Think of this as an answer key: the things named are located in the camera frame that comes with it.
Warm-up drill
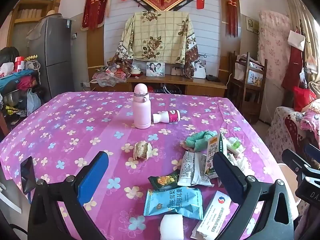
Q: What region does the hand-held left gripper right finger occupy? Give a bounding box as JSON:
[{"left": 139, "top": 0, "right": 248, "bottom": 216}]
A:
[{"left": 212, "top": 151, "right": 294, "bottom": 240}]

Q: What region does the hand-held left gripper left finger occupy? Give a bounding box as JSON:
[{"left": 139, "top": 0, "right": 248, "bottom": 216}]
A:
[{"left": 27, "top": 151, "right": 109, "bottom": 240}]

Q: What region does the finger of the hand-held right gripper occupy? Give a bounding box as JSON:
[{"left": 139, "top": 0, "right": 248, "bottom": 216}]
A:
[
  {"left": 282, "top": 149, "right": 313, "bottom": 178},
  {"left": 304, "top": 144, "right": 320, "bottom": 159}
]

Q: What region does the white medicine box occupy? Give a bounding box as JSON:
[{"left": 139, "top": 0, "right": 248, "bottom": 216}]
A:
[{"left": 190, "top": 190, "right": 232, "bottom": 240}]

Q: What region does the crumpled white tissue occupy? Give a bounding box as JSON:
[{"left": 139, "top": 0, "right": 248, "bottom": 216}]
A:
[{"left": 227, "top": 154, "right": 252, "bottom": 173}]

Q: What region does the silver white sachet packet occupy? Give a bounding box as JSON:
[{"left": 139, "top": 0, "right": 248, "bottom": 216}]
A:
[
  {"left": 192, "top": 152, "right": 214, "bottom": 187},
  {"left": 179, "top": 151, "right": 200, "bottom": 187}
]

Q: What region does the green-white medicine box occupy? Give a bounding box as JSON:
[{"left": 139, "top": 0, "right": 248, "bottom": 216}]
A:
[{"left": 204, "top": 132, "right": 228, "bottom": 179}]

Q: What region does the pink printed blanket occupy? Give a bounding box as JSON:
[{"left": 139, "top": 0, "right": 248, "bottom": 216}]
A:
[{"left": 300, "top": 100, "right": 320, "bottom": 140}]

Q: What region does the small white green box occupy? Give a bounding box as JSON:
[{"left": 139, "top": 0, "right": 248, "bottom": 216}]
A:
[{"left": 226, "top": 137, "right": 244, "bottom": 155}]

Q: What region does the floral covered sofa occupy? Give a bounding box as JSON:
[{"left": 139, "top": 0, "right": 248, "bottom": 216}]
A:
[{"left": 265, "top": 106, "right": 320, "bottom": 160}]

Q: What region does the green towel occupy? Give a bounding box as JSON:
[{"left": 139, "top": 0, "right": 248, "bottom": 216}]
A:
[{"left": 185, "top": 130, "right": 218, "bottom": 153}]

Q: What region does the red plastic bag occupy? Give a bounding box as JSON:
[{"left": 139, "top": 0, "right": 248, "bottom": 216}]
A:
[{"left": 293, "top": 86, "right": 317, "bottom": 112}]

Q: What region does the crumpled beige paper ball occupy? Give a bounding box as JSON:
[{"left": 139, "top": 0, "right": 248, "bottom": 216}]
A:
[{"left": 133, "top": 141, "right": 153, "bottom": 160}]

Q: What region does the blue snack packet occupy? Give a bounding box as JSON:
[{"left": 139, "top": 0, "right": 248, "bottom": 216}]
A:
[{"left": 143, "top": 186, "right": 204, "bottom": 222}]

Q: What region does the pink floral tablecloth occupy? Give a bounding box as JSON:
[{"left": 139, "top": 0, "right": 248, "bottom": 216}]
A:
[{"left": 0, "top": 91, "right": 288, "bottom": 240}]

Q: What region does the dark green snack packet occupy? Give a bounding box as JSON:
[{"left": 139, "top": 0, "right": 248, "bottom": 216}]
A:
[{"left": 148, "top": 171, "right": 180, "bottom": 190}]

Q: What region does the black flat device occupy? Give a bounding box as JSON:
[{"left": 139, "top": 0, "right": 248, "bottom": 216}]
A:
[{"left": 20, "top": 156, "right": 37, "bottom": 195}]

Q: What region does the white sponge block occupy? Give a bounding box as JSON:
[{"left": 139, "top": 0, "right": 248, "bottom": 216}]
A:
[{"left": 159, "top": 214, "right": 185, "bottom": 240}]

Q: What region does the dark wooden chair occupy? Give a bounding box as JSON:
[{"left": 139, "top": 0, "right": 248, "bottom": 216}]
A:
[{"left": 229, "top": 51, "right": 268, "bottom": 123}]

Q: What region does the pink thermos bottle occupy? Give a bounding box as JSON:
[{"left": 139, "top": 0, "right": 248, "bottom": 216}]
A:
[{"left": 133, "top": 83, "right": 151, "bottom": 129}]

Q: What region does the small white yogurt bottle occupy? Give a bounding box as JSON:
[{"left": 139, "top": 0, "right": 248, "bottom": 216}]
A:
[{"left": 152, "top": 110, "right": 181, "bottom": 124}]

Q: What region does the red garment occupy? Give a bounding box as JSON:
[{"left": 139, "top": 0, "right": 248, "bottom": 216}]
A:
[{"left": 281, "top": 46, "right": 304, "bottom": 89}]

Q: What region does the wooden cabinet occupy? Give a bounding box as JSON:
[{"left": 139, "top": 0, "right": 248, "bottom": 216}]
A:
[{"left": 90, "top": 75, "right": 228, "bottom": 98}]

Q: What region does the blue plastic bag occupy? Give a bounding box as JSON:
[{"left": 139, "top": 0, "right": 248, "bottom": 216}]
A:
[{"left": 26, "top": 88, "right": 42, "bottom": 115}]

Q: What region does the pile of plastic bags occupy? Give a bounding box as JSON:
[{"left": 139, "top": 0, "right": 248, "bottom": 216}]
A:
[{"left": 91, "top": 57, "right": 133, "bottom": 87}]

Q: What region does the wedding photo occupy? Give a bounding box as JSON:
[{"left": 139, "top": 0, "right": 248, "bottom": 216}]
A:
[{"left": 194, "top": 59, "right": 207, "bottom": 79}]

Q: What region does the white hanging bag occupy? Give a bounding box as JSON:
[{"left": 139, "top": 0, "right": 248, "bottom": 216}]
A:
[{"left": 287, "top": 29, "right": 306, "bottom": 50}]

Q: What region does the pink floral hanging cloth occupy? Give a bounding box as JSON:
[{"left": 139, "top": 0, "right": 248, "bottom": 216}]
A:
[{"left": 257, "top": 10, "right": 293, "bottom": 80}]

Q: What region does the framed couple photo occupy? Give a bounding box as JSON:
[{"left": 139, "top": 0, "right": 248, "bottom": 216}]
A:
[{"left": 146, "top": 62, "right": 166, "bottom": 77}]

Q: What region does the grey refrigerator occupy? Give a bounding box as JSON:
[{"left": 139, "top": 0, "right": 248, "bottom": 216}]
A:
[{"left": 27, "top": 17, "right": 73, "bottom": 99}]

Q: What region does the red tin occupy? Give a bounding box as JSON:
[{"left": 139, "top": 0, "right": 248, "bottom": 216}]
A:
[{"left": 14, "top": 56, "right": 25, "bottom": 72}]

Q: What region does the beige curtain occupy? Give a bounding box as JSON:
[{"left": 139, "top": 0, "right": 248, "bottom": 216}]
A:
[{"left": 282, "top": 0, "right": 320, "bottom": 80}]

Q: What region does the black bag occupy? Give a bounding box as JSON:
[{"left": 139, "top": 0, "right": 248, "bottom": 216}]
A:
[{"left": 0, "top": 47, "right": 19, "bottom": 64}]

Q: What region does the yellow floral cloth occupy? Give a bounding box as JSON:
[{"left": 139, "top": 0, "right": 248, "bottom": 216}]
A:
[{"left": 111, "top": 11, "right": 199, "bottom": 78}]

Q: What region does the red knot hanging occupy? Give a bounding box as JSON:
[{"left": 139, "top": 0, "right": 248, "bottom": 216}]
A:
[
  {"left": 82, "top": 0, "right": 110, "bottom": 30},
  {"left": 214, "top": 0, "right": 247, "bottom": 37}
]

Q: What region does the straw hat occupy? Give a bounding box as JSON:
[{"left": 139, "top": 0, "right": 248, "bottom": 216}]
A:
[{"left": 41, "top": 10, "right": 62, "bottom": 19}]

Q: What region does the small wall picture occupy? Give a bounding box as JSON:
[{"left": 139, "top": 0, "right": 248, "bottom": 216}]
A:
[{"left": 246, "top": 16, "right": 259, "bottom": 34}]

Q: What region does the wooden wall shelf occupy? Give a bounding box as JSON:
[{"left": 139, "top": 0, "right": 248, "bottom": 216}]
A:
[{"left": 7, "top": 0, "right": 54, "bottom": 45}]

